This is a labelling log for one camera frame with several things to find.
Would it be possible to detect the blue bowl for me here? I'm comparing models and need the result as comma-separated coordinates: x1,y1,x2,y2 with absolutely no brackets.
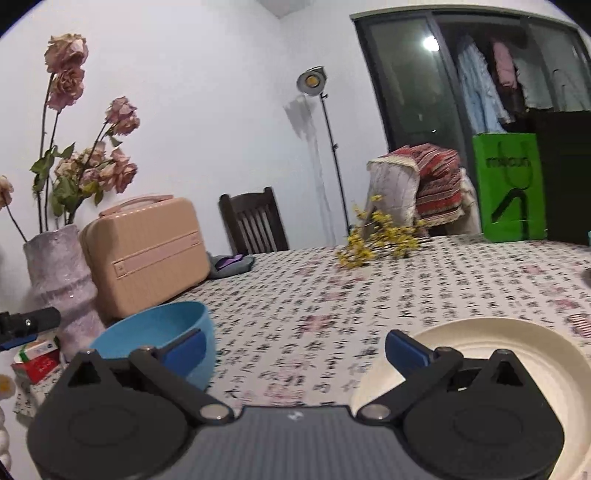
91,301,216,391

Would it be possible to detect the cream plate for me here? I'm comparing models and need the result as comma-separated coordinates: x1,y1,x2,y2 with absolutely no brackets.
351,318,590,479

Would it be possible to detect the red green small box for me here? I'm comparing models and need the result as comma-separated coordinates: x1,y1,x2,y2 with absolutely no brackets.
11,334,61,385

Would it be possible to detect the pink glitter vase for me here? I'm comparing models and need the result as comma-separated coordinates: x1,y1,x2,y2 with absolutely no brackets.
23,225,105,360

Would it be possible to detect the grey purple pouch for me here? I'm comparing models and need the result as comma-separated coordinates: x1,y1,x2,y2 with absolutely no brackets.
207,253,256,280

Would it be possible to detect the calligraphy print tablecloth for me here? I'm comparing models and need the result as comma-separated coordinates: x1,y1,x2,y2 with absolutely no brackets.
13,233,591,480

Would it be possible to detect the pink small suitcase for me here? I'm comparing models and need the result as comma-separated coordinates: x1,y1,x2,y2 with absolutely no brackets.
79,195,211,322

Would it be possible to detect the yellow flower branch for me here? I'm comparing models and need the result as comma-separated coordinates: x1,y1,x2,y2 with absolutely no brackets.
335,195,429,269

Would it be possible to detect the dark wooden chair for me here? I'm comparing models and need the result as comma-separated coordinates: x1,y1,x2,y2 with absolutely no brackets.
218,187,290,255

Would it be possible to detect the dried pink roses bouquet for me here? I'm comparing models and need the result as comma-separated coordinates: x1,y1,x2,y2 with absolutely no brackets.
29,33,140,234

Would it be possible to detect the chair draped with patterned blankets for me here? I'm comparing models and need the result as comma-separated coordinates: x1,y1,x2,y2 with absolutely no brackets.
362,143,482,238

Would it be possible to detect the green paper shopping bag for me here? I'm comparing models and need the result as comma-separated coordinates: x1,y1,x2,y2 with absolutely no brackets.
473,133,547,242

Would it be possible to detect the light blue hanging shirt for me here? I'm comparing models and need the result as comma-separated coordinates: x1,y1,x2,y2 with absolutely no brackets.
457,35,511,135

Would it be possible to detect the black paper bag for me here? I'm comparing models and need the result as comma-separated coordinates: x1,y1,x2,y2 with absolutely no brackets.
503,109,591,246

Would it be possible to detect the studio lamp on stand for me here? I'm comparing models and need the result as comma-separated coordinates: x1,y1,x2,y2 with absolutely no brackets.
295,65,353,237

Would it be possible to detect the pink hanging garment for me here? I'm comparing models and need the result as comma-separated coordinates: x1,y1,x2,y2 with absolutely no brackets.
492,40,518,90

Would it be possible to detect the white hanging garment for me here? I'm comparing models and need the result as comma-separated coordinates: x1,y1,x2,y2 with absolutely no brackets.
510,46,590,112

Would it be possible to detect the black sliding door frame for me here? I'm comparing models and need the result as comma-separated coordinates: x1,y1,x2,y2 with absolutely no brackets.
349,8,591,163

